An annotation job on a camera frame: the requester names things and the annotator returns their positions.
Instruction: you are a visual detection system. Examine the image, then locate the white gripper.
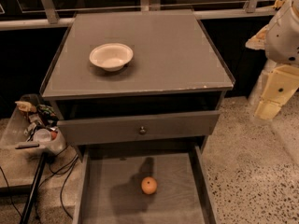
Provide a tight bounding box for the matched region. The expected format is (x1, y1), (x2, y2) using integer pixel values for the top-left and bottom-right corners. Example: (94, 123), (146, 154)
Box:
(245, 25), (299, 119)

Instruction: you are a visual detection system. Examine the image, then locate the grey open middle drawer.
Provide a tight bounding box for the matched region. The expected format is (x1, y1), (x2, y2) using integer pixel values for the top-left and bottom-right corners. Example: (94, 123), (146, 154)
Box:
(72, 146), (220, 224)

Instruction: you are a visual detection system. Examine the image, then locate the black stand leg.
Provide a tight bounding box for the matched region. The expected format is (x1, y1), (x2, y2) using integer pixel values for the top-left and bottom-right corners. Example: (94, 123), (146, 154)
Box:
(19, 153), (48, 224)

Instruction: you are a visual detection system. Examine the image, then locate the crumpled snack bag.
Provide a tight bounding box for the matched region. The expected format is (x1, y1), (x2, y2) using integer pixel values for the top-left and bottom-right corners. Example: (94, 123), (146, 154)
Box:
(36, 105), (58, 122)

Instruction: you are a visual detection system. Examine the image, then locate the grey top drawer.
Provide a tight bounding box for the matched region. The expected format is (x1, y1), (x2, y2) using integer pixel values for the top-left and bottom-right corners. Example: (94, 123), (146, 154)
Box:
(58, 111), (220, 146)

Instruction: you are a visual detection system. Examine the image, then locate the white paper bowl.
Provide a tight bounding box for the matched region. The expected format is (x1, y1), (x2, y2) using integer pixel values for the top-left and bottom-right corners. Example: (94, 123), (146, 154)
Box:
(89, 43), (134, 72)

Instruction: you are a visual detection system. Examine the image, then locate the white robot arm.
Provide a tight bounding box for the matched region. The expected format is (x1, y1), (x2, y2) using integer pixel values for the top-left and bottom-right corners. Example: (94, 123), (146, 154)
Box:
(246, 0), (299, 119)

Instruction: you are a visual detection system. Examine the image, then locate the yellow clamp on railing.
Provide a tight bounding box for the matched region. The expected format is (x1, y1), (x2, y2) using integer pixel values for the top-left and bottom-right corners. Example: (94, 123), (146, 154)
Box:
(272, 0), (287, 10)

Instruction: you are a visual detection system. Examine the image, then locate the orange fruit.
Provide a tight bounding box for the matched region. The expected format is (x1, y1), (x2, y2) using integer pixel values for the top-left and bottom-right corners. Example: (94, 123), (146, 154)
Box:
(141, 176), (158, 195)

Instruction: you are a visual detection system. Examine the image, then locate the round metal drawer knob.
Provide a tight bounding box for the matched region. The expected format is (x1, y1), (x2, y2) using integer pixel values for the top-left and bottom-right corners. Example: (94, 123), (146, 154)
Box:
(139, 126), (147, 135)

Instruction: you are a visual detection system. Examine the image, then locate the grey drawer cabinet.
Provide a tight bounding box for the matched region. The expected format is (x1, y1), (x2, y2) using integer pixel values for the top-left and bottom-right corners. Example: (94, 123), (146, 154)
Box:
(40, 10), (235, 155)

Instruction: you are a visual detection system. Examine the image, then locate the metal railing frame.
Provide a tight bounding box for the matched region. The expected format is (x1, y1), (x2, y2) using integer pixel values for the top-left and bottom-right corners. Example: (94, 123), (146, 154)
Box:
(0, 0), (277, 31)

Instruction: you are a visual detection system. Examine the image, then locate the clear plastic bin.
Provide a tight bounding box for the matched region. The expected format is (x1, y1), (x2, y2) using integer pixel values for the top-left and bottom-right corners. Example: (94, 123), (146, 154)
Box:
(0, 94), (66, 156)

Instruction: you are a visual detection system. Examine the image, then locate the black floor cable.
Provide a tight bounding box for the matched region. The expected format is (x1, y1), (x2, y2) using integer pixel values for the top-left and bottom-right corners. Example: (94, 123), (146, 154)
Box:
(0, 147), (80, 224)

